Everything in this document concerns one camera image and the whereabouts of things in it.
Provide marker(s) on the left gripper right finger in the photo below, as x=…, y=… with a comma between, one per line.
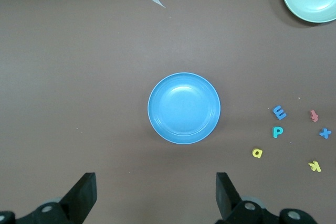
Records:
x=228, y=203

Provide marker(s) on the blue foam letter x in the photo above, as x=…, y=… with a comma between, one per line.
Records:
x=325, y=133

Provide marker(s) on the red foam letter f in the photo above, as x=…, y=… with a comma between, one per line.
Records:
x=313, y=116

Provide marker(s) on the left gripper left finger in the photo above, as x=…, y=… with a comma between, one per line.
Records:
x=78, y=197

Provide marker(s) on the brown table cover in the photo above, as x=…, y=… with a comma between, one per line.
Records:
x=78, y=51

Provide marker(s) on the small grey paper scrap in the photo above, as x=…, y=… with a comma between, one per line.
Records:
x=156, y=0

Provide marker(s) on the yellow foam letter k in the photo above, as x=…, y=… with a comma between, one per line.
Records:
x=315, y=166

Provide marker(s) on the teal foam letter p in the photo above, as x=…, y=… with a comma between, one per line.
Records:
x=274, y=132

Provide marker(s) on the blue foam letter m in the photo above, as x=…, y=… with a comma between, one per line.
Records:
x=278, y=110

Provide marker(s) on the blue plate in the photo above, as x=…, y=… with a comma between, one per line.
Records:
x=183, y=108

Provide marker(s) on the yellow foam letter d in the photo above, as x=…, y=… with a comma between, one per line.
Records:
x=254, y=153

